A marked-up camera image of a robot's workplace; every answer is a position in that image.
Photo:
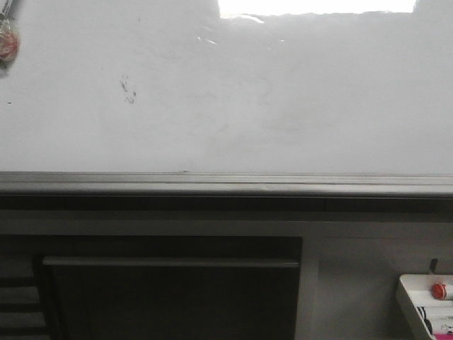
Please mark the white whiteboard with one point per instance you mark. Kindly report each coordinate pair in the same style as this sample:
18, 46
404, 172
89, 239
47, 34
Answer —
169, 86

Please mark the grey whiteboard marker ledge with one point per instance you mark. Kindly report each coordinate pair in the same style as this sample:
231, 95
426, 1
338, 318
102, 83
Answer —
34, 190

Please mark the dark cabinet panel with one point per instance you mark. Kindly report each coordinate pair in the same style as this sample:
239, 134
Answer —
173, 287

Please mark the black capped marker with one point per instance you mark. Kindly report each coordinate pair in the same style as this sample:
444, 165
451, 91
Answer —
423, 313

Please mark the white marker tray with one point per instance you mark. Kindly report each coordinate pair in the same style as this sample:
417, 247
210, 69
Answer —
414, 291

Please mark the red capped marker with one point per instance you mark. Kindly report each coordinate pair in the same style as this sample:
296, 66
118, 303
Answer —
442, 291

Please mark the pink item in tray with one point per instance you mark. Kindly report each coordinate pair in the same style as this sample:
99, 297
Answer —
448, 336

